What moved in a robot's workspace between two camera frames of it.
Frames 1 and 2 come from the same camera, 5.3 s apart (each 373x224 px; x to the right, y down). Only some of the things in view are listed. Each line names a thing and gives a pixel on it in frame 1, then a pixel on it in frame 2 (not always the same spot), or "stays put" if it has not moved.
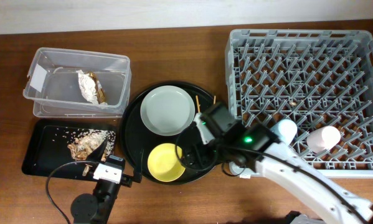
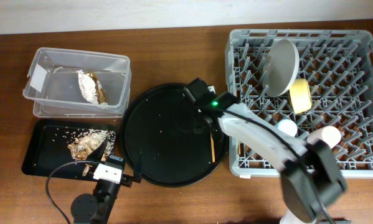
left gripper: (126, 180) stays put
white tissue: (88, 86) stays put
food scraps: (81, 146) stays put
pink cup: (323, 139) stays put
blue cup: (284, 130) stays put
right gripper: (207, 147) to (197, 126)
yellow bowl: (164, 163) to (301, 96)
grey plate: (167, 111) to (281, 68)
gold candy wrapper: (99, 89) stays put
